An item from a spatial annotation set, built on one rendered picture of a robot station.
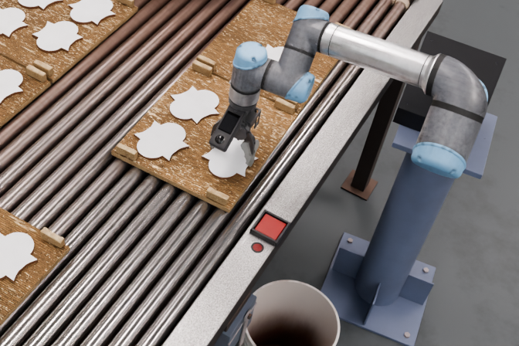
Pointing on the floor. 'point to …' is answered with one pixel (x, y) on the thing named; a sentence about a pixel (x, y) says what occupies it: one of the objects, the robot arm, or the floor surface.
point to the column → (397, 248)
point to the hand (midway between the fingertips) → (229, 157)
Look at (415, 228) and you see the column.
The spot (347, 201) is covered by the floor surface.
